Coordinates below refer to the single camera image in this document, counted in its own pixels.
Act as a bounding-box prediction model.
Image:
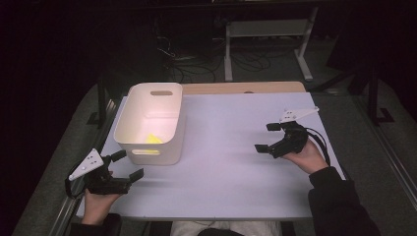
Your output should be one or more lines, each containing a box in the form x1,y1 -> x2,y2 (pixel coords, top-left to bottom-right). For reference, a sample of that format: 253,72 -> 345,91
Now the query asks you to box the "white plastic bin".
113,82 -> 187,166

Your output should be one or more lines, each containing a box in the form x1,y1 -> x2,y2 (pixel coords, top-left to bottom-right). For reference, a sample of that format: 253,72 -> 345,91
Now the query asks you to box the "yellow shuttlecock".
139,132 -> 164,156

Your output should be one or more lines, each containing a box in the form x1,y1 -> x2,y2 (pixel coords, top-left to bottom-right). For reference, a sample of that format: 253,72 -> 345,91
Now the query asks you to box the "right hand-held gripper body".
268,105 -> 321,160

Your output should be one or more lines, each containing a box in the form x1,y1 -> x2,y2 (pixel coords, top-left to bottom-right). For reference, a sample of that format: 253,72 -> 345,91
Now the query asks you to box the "black metal stand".
310,62 -> 396,128
86,76 -> 113,130

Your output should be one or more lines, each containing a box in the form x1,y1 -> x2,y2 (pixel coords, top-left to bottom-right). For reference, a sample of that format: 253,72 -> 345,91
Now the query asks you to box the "person's lap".
169,220 -> 283,236

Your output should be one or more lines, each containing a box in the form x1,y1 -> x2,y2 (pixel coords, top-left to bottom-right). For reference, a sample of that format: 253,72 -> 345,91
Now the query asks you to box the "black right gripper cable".
305,126 -> 331,167

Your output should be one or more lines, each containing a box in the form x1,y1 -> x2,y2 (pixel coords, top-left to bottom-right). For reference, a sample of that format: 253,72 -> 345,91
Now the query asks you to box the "light wooden board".
181,81 -> 307,96

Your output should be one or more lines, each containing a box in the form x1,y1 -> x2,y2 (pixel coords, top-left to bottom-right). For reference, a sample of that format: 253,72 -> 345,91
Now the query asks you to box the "white metal stand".
223,6 -> 320,83

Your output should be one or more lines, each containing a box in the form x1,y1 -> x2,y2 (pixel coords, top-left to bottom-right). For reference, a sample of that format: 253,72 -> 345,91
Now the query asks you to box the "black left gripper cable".
64,163 -> 88,201

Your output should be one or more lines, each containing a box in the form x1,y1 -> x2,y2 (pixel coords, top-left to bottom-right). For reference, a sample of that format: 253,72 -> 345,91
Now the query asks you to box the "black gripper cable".
305,126 -> 331,167
64,163 -> 88,201

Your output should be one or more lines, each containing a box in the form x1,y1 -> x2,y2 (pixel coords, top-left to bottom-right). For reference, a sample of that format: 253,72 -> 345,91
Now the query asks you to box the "person's right hand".
280,139 -> 330,175

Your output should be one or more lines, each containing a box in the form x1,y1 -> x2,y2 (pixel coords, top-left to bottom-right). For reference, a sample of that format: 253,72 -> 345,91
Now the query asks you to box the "aluminium rail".
48,97 -> 123,236
351,94 -> 417,211

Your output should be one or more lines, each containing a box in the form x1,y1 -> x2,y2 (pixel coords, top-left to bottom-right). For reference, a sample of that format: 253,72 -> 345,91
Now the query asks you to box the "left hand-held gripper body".
67,147 -> 133,196

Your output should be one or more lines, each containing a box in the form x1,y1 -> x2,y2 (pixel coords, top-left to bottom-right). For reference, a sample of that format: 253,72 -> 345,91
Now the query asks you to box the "tangle of black floor cables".
152,16 -> 273,85

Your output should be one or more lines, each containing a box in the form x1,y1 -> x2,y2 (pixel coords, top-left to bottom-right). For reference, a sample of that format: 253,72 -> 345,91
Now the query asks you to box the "person's left hand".
81,170 -> 122,226

